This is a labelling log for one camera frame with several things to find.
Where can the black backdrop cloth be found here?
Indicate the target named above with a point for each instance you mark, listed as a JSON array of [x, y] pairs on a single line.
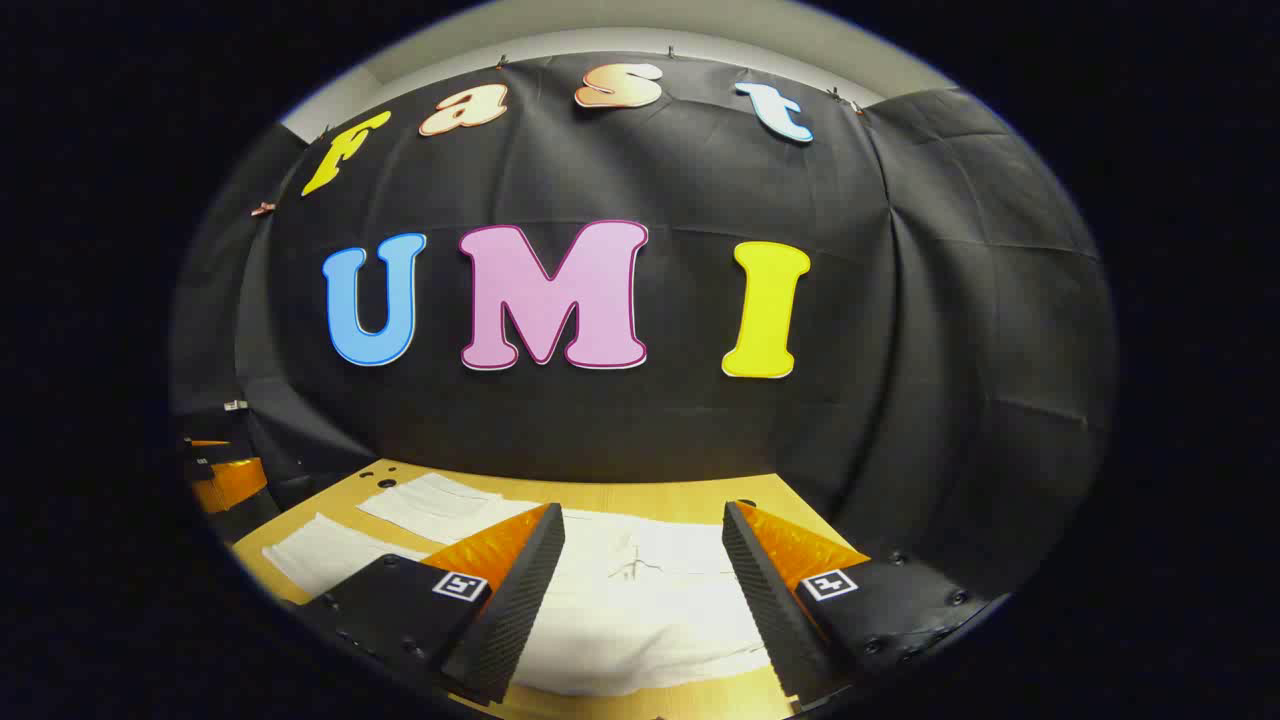
[[680, 170]]

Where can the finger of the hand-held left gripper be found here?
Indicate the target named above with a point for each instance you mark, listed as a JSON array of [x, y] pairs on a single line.
[[228, 483]]

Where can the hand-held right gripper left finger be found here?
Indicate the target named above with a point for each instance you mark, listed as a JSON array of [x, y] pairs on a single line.
[[520, 590]]

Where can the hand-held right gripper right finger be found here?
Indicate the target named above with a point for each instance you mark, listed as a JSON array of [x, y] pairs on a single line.
[[765, 590]]

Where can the white jeans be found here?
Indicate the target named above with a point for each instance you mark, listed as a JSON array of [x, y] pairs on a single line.
[[640, 620]]

